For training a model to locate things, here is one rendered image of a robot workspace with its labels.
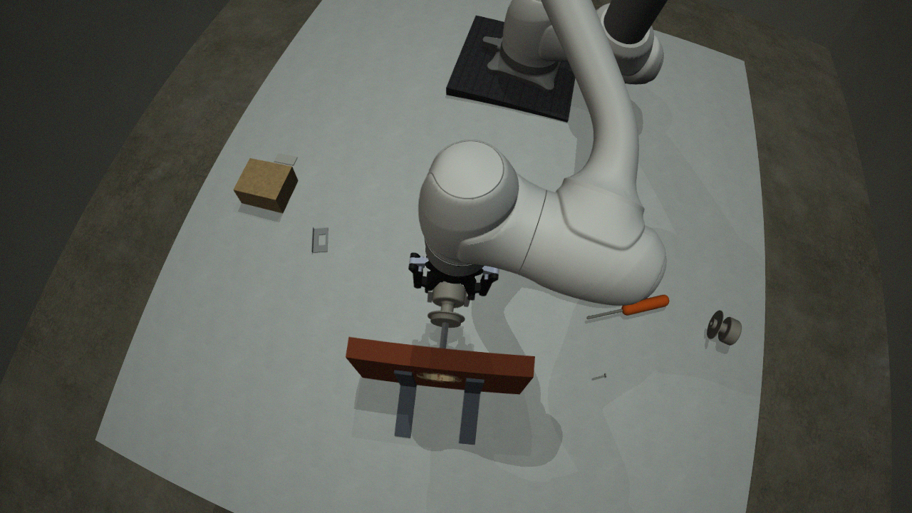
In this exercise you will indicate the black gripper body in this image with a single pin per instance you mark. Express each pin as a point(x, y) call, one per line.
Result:
point(452, 279)

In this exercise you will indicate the brown wooden door slab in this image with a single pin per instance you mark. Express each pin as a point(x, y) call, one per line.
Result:
point(502, 373)

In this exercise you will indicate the orange-handled screwdriver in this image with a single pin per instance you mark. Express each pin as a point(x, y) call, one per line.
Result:
point(648, 304)

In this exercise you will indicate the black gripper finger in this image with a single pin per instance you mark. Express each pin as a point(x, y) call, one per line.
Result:
point(490, 275)
point(416, 265)

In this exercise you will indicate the brown rectangular box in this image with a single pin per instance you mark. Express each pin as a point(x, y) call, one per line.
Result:
point(267, 185)

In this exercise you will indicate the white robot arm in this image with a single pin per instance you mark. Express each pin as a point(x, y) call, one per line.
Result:
point(587, 240)

